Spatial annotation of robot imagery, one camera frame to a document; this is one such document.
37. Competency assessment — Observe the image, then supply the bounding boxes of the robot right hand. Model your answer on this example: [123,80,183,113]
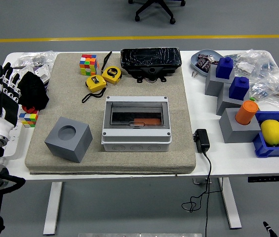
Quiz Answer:
[262,221,278,237]

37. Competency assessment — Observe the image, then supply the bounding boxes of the grey block round hole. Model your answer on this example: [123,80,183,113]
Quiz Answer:
[44,117,93,163]
[219,108,262,144]

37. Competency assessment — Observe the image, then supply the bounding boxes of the grey box clear lid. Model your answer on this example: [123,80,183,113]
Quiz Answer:
[101,96,172,153]

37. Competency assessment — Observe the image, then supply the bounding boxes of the orange cylinder battery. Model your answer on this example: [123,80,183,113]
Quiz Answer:
[235,100,259,125]
[133,118,161,126]

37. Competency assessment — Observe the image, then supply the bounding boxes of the white power strip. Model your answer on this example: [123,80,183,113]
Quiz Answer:
[2,120,24,158]

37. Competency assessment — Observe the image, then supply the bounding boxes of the small colourful puzzle cube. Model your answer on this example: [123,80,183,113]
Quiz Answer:
[19,111,39,128]

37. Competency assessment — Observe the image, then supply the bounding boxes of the red object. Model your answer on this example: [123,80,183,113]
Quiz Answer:
[22,105,38,115]

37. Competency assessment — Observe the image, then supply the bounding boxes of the white table leg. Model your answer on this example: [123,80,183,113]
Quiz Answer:
[218,177,242,230]
[42,182,63,236]

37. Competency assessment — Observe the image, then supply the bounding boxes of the black cloth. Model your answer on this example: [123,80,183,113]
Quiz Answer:
[17,71,50,111]

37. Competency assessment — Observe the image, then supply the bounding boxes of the black table control panel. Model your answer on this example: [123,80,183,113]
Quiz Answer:
[247,175,279,183]

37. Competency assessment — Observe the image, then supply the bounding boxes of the plastic bag small parts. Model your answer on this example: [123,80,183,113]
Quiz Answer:
[10,50,57,76]

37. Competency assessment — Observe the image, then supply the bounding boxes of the blue storage bin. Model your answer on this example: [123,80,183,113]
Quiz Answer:
[252,110,279,158]

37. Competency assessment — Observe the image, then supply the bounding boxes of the yellow lemon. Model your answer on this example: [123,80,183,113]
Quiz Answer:
[260,119,279,146]

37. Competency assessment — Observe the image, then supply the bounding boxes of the large colourful puzzle cube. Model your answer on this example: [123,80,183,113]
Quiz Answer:
[79,54,99,77]

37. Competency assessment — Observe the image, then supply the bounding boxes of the black power adapter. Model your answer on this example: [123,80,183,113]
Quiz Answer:
[193,128,211,153]

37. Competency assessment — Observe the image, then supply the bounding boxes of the yellow tape measure 5m print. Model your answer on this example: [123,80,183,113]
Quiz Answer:
[101,66,123,85]

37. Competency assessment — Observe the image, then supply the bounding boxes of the black tweezers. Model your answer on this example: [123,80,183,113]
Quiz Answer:
[101,51,113,72]

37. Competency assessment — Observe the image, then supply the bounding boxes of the grey-brown mat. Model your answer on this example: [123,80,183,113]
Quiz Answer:
[24,52,197,175]

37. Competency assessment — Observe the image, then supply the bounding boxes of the plastic bag blue parts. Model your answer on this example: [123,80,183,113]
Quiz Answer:
[249,79,278,102]
[246,49,279,79]

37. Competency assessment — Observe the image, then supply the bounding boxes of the blue plastic block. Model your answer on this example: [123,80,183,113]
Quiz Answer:
[215,56,234,80]
[229,76,250,101]

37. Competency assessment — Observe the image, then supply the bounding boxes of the plastic bag white parts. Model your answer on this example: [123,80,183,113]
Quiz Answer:
[233,53,262,76]

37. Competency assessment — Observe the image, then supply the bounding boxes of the black wrapped tray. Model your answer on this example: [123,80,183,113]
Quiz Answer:
[120,46,182,83]

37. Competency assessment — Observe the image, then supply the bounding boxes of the blue-grey oval plate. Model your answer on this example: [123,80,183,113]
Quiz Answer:
[190,49,225,77]

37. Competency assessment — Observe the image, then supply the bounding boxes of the black office chair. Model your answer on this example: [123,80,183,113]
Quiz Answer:
[128,0,186,25]

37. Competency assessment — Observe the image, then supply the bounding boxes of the white wall socket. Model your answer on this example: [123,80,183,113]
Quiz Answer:
[34,63,51,83]

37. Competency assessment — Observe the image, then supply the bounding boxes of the metal hook bracket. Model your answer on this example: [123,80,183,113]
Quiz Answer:
[193,178,213,185]

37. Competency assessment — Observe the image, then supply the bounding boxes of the black adapter cord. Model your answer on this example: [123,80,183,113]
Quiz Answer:
[181,151,223,237]

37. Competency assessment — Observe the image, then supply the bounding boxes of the yellow tape measure black strap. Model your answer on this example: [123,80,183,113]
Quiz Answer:
[81,75,108,104]

